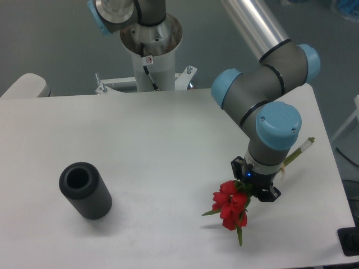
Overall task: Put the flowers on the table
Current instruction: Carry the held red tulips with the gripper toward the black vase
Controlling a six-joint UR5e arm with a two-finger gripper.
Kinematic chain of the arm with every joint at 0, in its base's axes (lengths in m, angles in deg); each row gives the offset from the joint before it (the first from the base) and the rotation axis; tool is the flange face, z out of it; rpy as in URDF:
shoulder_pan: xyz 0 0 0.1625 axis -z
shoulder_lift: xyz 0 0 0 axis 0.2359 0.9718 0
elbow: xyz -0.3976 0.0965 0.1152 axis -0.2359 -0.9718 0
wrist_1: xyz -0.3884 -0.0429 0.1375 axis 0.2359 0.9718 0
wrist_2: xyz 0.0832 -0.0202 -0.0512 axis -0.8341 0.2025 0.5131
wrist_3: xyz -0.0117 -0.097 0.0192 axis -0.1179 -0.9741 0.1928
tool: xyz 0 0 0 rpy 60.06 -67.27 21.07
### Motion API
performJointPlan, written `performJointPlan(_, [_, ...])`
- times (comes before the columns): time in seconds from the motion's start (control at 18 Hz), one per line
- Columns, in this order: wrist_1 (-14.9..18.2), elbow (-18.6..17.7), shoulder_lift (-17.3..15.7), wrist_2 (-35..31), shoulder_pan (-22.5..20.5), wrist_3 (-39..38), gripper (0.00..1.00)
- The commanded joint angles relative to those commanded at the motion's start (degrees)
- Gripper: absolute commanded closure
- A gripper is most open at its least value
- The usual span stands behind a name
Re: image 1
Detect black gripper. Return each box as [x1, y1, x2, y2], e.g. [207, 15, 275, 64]
[231, 152, 282, 202]

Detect red tulip flower bunch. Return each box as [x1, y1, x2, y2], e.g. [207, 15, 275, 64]
[203, 137, 315, 245]

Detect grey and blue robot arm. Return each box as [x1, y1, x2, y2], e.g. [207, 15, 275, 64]
[88, 1, 320, 202]

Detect black device at table edge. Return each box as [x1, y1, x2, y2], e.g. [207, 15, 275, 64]
[337, 227, 358, 257]

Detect black ribbed cylindrical vase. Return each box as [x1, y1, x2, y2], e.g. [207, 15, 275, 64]
[59, 162, 112, 220]

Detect blue items in plastic bag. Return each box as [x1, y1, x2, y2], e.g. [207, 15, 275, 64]
[330, 0, 358, 22]

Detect white chair back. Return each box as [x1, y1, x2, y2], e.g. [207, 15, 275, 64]
[1, 73, 53, 100]

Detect black cable on floor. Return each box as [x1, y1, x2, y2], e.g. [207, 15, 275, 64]
[335, 147, 359, 166]

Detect white frame at right edge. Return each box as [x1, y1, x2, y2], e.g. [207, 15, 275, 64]
[330, 95, 358, 143]

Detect white metal base frame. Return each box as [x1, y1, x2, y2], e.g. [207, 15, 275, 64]
[95, 65, 197, 95]

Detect black cable on pedestal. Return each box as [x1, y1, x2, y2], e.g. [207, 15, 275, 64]
[139, 41, 161, 92]

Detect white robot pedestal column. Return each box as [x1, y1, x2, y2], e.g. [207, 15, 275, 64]
[119, 12, 183, 92]

